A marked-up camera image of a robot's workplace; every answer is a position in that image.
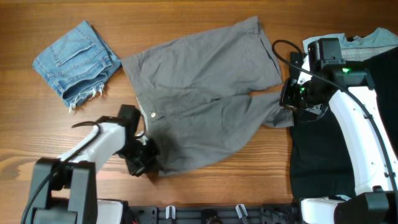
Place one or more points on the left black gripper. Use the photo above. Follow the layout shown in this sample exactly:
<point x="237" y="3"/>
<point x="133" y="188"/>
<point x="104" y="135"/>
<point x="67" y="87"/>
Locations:
<point x="150" y="163"/>

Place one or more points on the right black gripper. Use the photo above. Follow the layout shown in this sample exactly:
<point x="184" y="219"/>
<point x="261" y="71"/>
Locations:
<point x="286" y="98"/>

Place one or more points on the grey shorts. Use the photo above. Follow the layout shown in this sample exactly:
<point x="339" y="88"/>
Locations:
<point x="204" y="96"/>

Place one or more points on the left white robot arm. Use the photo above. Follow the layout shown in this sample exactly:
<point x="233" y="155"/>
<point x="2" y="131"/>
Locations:
<point x="63" y="189"/>

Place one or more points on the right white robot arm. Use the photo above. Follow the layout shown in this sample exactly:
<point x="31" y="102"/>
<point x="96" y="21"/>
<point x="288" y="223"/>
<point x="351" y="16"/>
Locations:
<point x="348" y="92"/>

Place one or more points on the black shorts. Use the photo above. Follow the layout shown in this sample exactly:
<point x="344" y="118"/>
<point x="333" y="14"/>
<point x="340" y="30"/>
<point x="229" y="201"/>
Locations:
<point x="320" y="165"/>

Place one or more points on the light blue shirt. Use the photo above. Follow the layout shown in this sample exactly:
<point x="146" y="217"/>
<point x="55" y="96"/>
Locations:
<point x="359" y="48"/>

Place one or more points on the folded blue denim shorts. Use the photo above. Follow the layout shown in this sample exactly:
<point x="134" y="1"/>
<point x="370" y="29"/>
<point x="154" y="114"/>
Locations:
<point x="77" y="65"/>

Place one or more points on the black mounting rail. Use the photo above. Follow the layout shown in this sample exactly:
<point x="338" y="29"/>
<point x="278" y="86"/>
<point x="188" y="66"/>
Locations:
<point x="263" y="214"/>

